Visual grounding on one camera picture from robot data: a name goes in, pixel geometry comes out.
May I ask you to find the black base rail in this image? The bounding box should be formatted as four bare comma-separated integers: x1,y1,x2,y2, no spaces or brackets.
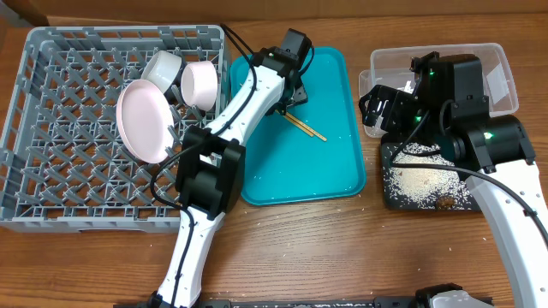
113,294,496,308

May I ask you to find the small pink bowl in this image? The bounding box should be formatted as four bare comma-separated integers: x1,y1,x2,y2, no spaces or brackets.
181,61,218,111

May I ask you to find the pile of white rice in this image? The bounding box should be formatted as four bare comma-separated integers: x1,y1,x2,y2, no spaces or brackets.
383,143,475,210

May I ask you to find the teal serving tray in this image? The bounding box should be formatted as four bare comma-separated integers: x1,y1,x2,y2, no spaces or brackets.
241,47,366,206

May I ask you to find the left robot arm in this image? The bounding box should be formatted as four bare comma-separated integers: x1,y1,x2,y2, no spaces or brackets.
147,25,314,308

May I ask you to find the large pink plate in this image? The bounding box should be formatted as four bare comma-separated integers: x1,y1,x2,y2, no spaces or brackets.
116,80,174,163

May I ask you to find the clear plastic bin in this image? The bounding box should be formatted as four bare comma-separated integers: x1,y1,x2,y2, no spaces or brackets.
368,43,519,117

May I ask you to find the brown food scrap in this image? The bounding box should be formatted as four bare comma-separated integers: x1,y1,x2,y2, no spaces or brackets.
436,196,456,210

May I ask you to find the grey bowl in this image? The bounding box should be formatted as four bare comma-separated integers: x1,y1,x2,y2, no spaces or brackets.
141,50,183,93

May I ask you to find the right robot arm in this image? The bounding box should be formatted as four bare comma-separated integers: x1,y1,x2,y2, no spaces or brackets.
359,51,547,307

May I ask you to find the grey dishwasher rack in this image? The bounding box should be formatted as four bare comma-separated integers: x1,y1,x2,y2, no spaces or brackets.
1,25,230,233

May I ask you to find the black tray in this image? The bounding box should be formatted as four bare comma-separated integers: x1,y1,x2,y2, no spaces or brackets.
380,138,480,212

